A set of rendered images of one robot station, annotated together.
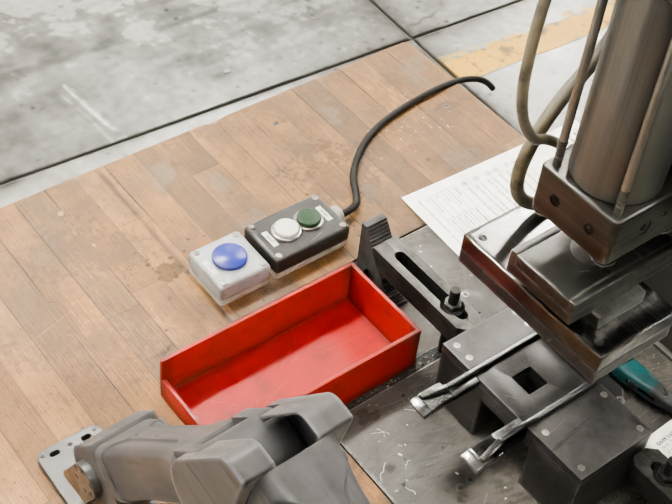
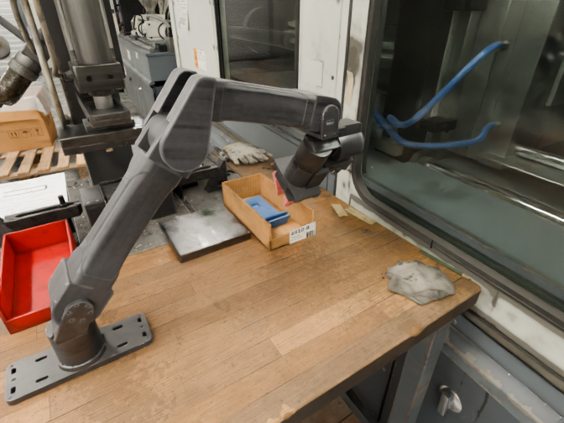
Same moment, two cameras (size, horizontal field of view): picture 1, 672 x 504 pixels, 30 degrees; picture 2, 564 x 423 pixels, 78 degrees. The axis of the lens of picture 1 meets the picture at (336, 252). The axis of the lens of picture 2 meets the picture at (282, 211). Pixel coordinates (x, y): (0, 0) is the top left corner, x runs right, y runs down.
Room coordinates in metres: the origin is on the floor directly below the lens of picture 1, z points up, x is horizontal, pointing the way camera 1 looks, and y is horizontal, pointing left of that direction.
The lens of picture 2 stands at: (0.27, 0.47, 1.38)
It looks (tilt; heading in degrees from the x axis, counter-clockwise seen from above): 31 degrees down; 280
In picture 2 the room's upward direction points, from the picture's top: straight up
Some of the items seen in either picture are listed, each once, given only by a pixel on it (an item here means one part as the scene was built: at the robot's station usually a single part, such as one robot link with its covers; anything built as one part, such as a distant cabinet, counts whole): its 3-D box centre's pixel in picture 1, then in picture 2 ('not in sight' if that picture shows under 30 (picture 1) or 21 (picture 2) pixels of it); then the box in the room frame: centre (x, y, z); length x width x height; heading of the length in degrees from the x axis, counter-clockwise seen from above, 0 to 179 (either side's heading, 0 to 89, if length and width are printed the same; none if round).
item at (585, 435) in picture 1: (544, 389); (126, 188); (0.79, -0.22, 0.98); 0.20 x 0.10 x 0.01; 42
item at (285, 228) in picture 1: (286, 232); not in sight; (1.02, 0.06, 0.93); 0.03 x 0.03 x 0.02
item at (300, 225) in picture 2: not in sight; (266, 208); (0.45, -0.27, 0.93); 0.25 x 0.13 x 0.08; 132
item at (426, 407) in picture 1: (444, 393); not in sight; (0.77, -0.12, 0.98); 0.07 x 0.02 x 0.01; 132
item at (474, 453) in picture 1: (496, 446); not in sight; (0.72, -0.18, 0.98); 0.07 x 0.02 x 0.01; 132
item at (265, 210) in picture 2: not in sight; (260, 206); (0.46, -0.29, 0.92); 0.15 x 0.07 x 0.03; 131
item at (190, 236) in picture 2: not in sight; (204, 230); (0.58, -0.18, 0.91); 0.17 x 0.16 x 0.02; 42
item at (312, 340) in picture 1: (291, 362); (43, 268); (0.83, 0.03, 0.93); 0.25 x 0.12 x 0.06; 132
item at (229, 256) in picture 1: (229, 259); not in sight; (0.97, 0.12, 0.93); 0.04 x 0.04 x 0.02
